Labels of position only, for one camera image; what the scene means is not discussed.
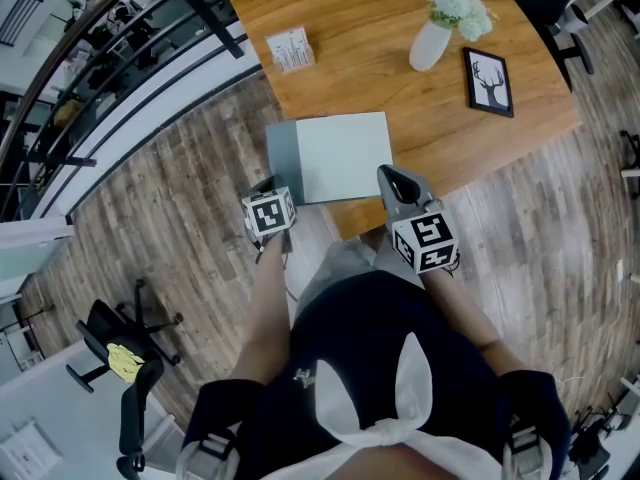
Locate person's left forearm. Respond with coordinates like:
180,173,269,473
230,232,294,385

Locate grey white notebook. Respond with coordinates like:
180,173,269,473
265,111,395,207

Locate person's grey trousers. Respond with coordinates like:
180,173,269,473
294,239,427,315

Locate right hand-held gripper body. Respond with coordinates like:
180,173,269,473
376,164,461,275

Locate white flower bunch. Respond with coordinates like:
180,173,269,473
416,0,495,43

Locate white paper sheet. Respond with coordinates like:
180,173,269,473
0,419,65,480

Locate person's right forearm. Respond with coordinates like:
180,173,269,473
421,266,532,375

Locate black metal railing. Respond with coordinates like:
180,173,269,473
0,0,263,225

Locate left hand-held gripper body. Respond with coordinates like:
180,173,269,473
241,175,298,238

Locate white frosted vase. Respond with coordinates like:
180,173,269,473
408,20,454,73

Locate black framed deer picture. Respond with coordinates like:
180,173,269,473
462,46,515,119

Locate white knotted bow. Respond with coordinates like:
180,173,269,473
259,331,504,480

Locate person's dark navy top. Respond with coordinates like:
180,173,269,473
182,269,572,480

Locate yellow cloth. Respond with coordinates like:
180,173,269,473
105,342,147,385

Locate grey harness strap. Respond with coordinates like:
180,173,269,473
176,429,242,480
501,416,554,480

